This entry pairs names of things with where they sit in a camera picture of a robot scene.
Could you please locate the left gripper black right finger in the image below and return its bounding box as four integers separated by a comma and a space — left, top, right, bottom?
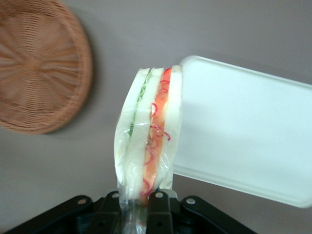
147, 191, 254, 234

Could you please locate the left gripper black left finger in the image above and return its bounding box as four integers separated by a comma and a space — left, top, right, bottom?
6, 191, 122, 234

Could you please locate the triangle sandwich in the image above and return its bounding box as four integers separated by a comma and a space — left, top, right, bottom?
113, 63, 184, 234

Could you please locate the beige rectangular tray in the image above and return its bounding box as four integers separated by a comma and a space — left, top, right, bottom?
171, 55, 312, 210

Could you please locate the shallow round wicker basket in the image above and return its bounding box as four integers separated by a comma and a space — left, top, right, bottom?
0, 0, 94, 135

